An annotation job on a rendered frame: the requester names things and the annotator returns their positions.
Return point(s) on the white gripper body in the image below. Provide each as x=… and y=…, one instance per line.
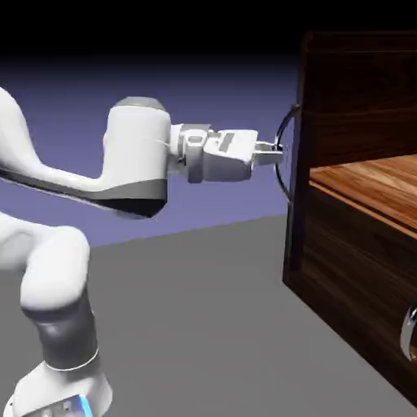
x=233, y=159

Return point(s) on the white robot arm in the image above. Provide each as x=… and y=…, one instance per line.
x=136, y=153

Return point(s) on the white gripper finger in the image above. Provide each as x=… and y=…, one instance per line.
x=267, y=146
x=265, y=159

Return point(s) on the tall dark wood cabinet door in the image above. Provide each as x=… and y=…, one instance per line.
x=297, y=234

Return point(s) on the wide dark wood cabinet front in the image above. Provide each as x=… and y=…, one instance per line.
x=355, y=293

